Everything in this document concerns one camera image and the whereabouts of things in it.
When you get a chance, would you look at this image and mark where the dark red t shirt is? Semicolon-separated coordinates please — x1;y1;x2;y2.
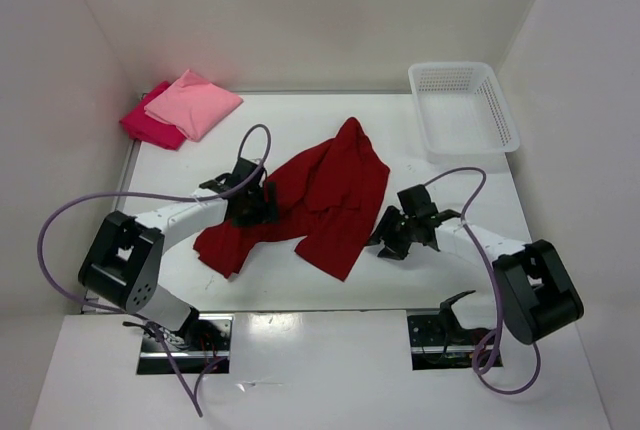
193;117;390;281

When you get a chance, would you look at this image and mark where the light pink t shirt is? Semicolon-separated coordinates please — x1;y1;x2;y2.
144;70;243;142

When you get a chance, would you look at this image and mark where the magenta t shirt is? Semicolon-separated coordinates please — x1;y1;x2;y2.
119;81;186;151

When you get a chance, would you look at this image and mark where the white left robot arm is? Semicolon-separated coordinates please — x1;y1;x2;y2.
78;180;279;346

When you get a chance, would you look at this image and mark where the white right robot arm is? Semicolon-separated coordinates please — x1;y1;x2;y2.
367;204;584;345

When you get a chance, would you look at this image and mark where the white plastic basket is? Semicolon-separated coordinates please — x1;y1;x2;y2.
408;61;521;162

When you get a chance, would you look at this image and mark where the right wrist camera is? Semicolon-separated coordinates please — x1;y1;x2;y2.
397;185;438;219

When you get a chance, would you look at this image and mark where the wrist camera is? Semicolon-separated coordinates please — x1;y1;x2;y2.
226;157;265;189
397;185;438;219

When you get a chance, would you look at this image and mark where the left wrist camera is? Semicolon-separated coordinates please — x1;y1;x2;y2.
226;157;265;189

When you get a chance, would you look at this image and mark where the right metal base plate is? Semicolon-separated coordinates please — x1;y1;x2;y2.
406;309;489;370

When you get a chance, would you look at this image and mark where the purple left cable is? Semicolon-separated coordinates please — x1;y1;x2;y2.
37;123;274;418

